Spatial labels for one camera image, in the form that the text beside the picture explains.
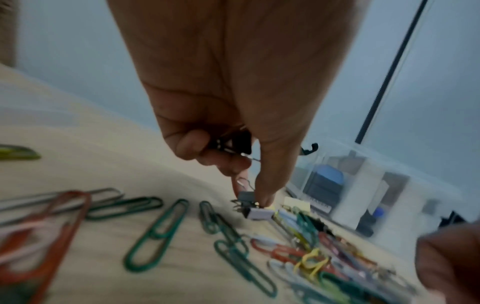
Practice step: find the pile of colourful paper clips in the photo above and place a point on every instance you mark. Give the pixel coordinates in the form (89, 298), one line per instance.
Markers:
(311, 264)

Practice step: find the person's right hand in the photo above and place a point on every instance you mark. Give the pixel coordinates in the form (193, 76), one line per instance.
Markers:
(453, 261)

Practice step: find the wooden table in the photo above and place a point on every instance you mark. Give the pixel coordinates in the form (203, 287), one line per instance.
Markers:
(112, 154)

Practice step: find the clear plastic storage box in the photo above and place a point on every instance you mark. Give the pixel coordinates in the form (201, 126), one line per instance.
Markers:
(412, 190)

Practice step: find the blue board eraser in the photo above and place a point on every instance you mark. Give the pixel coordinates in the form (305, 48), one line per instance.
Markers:
(324, 184)

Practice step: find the large white blue-capped marker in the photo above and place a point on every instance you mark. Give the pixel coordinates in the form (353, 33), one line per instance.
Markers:
(378, 213)

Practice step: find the black perforated wall strip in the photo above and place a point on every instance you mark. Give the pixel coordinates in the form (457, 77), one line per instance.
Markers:
(393, 65)

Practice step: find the black binder clip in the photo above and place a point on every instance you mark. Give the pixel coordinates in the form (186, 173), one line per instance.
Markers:
(236, 142)

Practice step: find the lilac binder clip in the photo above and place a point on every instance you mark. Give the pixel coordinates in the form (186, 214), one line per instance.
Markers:
(258, 213)

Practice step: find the person's left hand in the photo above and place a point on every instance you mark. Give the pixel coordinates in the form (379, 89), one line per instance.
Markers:
(243, 74)

